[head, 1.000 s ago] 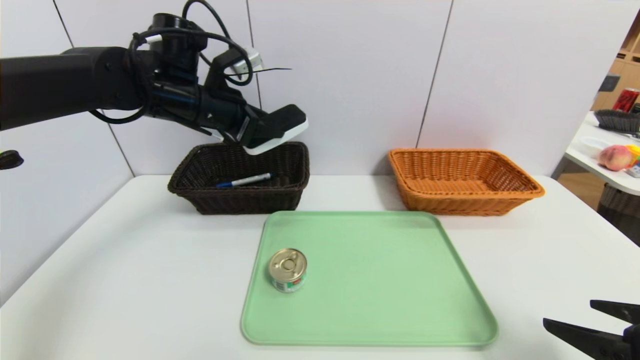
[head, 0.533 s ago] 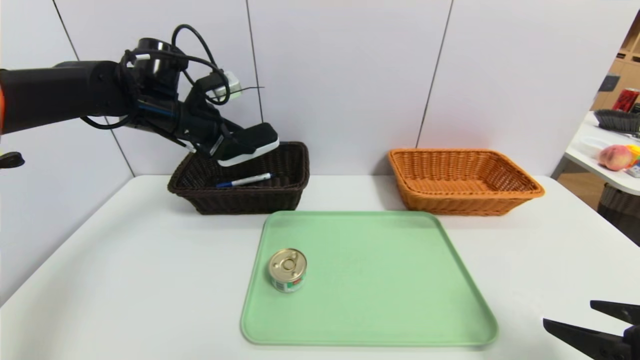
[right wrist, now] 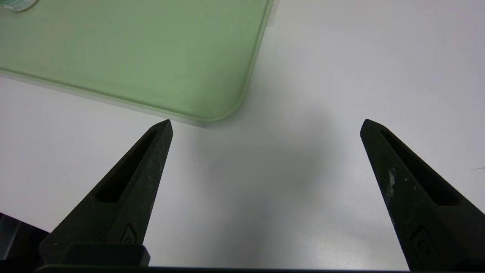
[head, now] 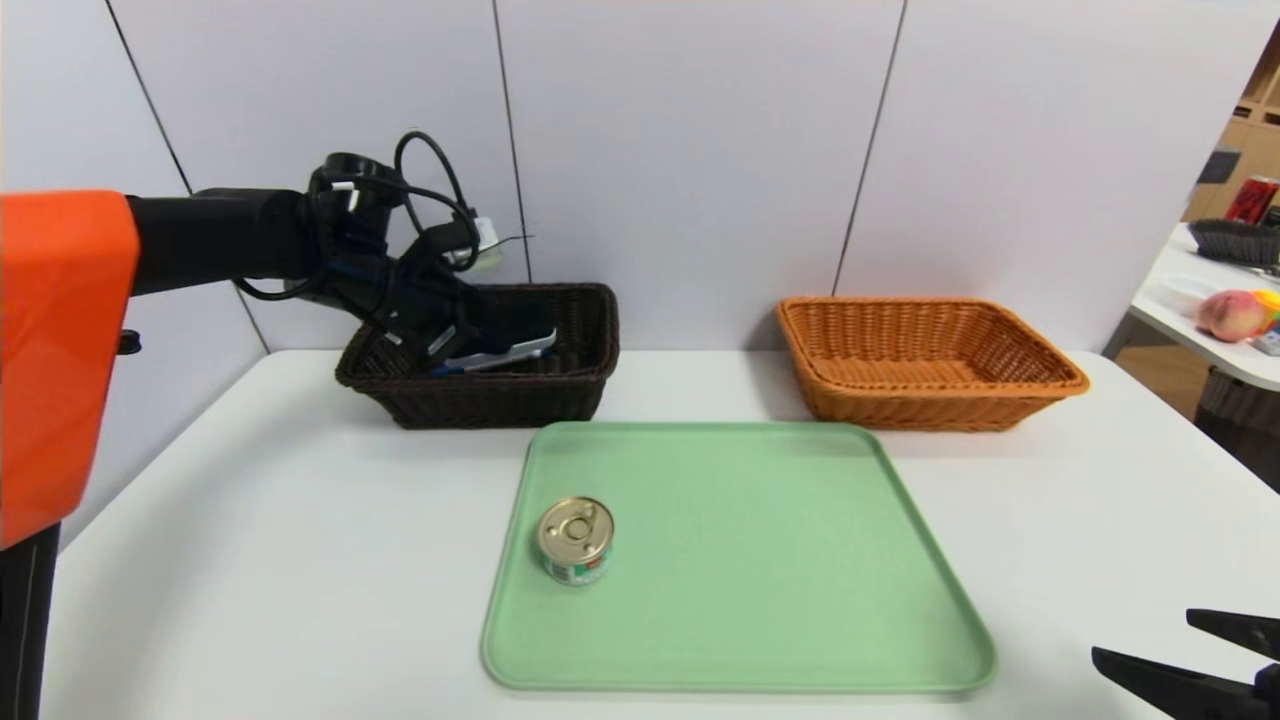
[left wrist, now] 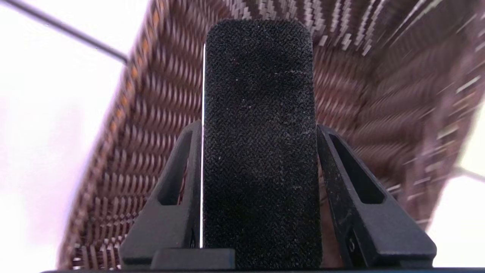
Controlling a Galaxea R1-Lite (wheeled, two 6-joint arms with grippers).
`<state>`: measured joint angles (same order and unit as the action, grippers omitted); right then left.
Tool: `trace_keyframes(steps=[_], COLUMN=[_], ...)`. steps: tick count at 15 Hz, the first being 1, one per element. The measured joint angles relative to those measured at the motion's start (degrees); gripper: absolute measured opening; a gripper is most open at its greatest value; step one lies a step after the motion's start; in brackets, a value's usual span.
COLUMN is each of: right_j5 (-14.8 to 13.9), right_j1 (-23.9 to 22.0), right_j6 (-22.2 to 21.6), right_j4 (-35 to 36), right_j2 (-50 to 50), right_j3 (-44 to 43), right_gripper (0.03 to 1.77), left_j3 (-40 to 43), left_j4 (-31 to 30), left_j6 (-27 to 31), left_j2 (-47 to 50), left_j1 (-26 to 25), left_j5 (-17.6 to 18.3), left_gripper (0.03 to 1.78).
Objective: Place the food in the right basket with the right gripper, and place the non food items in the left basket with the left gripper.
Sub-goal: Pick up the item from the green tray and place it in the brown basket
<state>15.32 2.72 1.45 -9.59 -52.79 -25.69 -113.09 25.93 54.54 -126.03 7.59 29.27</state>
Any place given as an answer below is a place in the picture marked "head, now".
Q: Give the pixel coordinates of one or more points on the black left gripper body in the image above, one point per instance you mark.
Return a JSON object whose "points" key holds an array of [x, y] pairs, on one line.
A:
{"points": [[447, 341]]}

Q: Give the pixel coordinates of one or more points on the white bowl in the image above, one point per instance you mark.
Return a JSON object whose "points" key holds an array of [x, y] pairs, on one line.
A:
{"points": [[1180, 293]]}

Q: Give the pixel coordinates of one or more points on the small gold-lid food can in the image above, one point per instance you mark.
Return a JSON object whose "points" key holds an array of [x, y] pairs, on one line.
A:
{"points": [[575, 540]]}

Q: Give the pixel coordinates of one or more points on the small grey device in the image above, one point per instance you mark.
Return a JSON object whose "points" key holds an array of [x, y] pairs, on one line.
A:
{"points": [[1270, 343]]}

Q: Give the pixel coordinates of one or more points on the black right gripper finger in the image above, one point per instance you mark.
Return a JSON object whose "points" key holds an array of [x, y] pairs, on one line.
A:
{"points": [[1170, 690], [1240, 630]]}

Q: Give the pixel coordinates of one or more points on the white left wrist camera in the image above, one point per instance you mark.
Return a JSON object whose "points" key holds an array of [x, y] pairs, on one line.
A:
{"points": [[482, 245]]}

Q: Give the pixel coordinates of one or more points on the white side table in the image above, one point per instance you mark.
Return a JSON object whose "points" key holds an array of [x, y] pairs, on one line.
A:
{"points": [[1180, 330]]}

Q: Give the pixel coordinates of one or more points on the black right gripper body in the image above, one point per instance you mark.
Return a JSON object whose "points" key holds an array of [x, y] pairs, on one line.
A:
{"points": [[1272, 680]]}

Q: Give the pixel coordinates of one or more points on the light green plastic tray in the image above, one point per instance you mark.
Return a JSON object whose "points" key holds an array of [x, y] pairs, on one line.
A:
{"points": [[740, 600]]}

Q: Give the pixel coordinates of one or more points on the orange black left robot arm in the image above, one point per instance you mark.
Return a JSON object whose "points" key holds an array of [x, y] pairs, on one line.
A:
{"points": [[200, 235]]}

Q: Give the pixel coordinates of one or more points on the black white whiteboard eraser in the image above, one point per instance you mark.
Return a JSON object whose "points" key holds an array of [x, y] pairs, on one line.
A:
{"points": [[510, 350]]}

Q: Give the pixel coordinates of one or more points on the small dark grey basket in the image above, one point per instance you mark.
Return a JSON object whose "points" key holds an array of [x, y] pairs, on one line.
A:
{"points": [[1235, 242]]}

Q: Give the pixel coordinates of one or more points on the yellow toy fruit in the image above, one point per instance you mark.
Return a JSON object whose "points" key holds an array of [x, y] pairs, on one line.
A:
{"points": [[1270, 305]]}

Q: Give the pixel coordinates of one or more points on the pink peach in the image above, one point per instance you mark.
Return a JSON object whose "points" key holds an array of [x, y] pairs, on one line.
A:
{"points": [[1230, 315]]}

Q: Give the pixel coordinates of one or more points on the dark grey box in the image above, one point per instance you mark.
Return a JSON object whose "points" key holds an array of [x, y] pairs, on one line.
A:
{"points": [[1218, 166]]}

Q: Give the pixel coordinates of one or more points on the wooden shelf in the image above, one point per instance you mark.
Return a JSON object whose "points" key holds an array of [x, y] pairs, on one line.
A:
{"points": [[1262, 140]]}

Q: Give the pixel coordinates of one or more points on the orange wicker basket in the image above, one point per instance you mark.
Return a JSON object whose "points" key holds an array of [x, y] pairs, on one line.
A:
{"points": [[920, 400]]}

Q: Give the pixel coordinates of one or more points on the grey perforated bin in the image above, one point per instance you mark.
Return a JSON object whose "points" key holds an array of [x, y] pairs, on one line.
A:
{"points": [[1235, 405]]}

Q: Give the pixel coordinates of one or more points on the red drink can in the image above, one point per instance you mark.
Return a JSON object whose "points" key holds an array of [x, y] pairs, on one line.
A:
{"points": [[1252, 200]]}

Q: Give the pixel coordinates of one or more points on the dark brown wicker basket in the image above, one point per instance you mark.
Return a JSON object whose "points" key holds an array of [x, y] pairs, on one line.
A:
{"points": [[560, 390]]}

